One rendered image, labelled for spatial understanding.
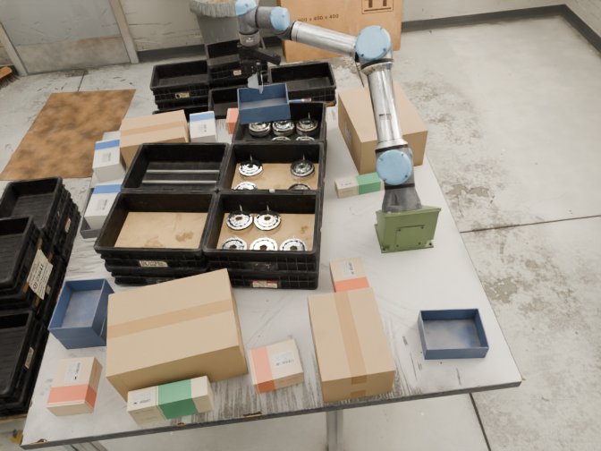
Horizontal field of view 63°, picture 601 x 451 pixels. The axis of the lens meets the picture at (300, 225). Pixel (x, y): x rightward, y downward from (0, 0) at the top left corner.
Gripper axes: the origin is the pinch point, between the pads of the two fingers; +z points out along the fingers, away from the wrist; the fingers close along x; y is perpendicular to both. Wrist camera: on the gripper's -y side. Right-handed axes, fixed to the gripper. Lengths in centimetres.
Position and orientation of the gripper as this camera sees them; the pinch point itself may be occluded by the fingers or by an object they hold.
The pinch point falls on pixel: (262, 89)
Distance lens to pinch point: 209.4
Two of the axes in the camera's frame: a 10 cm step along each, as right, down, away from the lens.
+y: -9.9, 1.0, -0.1
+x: 0.8, 6.9, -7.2
